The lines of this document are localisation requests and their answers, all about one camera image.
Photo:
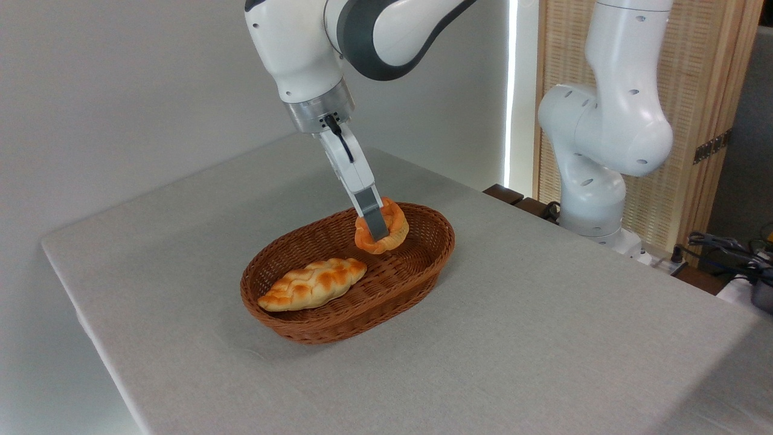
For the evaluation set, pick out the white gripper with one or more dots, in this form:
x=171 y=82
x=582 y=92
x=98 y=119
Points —
x=350 y=163

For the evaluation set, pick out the round braided bread bun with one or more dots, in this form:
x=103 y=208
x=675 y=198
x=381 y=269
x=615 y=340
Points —
x=396 y=232

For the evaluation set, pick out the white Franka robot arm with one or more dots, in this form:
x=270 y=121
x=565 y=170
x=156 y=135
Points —
x=302 y=48

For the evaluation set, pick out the brown oval wicker basket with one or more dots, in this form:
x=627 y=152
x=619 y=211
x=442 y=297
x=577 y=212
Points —
x=398 y=278

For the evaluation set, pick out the long braided bread loaf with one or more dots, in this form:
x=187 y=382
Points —
x=314 y=284

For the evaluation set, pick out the dark brown wooden bench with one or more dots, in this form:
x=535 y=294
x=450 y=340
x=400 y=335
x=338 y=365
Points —
x=504 y=194

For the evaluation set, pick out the grey tablecloth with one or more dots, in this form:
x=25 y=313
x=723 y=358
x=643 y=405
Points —
x=543 y=338

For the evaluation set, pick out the black power plug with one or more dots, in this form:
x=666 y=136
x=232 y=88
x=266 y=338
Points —
x=678 y=255

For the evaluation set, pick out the metal hinge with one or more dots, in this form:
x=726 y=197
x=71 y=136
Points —
x=711 y=147

